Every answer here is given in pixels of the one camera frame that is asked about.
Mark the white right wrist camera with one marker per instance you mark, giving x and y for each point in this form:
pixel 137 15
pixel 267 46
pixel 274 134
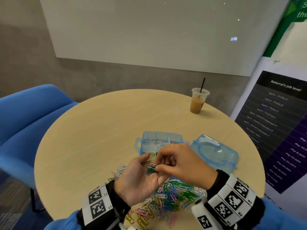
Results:
pixel 204 218

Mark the blue compartment organizer box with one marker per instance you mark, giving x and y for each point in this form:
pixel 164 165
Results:
pixel 163 136

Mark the pile of coloured paper clips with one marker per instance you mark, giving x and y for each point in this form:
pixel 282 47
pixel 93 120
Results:
pixel 177 194

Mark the person's right hand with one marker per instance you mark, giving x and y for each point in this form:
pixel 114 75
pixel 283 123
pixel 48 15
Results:
pixel 189 165

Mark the round wooden table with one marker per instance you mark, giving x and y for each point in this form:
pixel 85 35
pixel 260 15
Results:
pixel 96 122

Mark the iced coffee plastic cup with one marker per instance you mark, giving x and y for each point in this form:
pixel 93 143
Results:
pixel 197 104

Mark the person's left hand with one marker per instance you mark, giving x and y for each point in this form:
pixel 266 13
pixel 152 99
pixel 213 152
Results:
pixel 136 182

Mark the green paper clip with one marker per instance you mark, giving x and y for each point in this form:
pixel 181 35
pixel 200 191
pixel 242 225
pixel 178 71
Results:
pixel 152 168

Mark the blue upholstered chair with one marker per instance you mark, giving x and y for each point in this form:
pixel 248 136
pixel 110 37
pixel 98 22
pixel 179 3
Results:
pixel 24 127

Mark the person's left forearm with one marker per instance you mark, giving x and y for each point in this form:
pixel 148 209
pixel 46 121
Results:
pixel 91 218

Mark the white wall board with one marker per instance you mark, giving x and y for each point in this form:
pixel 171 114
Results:
pixel 163 31

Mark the black drinking straw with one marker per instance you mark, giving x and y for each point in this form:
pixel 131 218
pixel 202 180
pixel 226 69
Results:
pixel 202 84

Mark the left wrist marker band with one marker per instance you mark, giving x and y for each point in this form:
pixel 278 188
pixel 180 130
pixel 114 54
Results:
pixel 97 205

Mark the blue transparent box lid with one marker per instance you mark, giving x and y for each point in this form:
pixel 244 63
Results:
pixel 216 153

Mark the standing poster banner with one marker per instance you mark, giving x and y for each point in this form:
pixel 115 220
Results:
pixel 280 127

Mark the wrist marker band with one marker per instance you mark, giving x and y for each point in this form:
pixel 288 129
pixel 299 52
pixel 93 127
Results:
pixel 97 205
pixel 232 198

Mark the right wrist marker band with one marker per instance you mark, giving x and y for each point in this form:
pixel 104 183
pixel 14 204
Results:
pixel 232 198

